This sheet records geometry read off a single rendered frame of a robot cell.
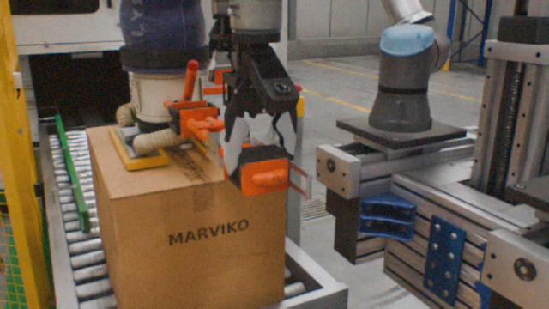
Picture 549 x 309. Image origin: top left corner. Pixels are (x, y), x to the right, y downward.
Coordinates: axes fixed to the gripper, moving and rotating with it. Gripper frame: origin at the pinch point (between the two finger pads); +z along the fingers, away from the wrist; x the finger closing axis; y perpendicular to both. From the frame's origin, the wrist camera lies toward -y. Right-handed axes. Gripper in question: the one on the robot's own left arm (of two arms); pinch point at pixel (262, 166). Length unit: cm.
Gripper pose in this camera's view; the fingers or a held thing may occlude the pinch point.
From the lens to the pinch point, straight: 71.9
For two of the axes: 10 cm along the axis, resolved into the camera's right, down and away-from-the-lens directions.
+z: -0.1, 9.5, 3.2
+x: -9.0, 1.3, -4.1
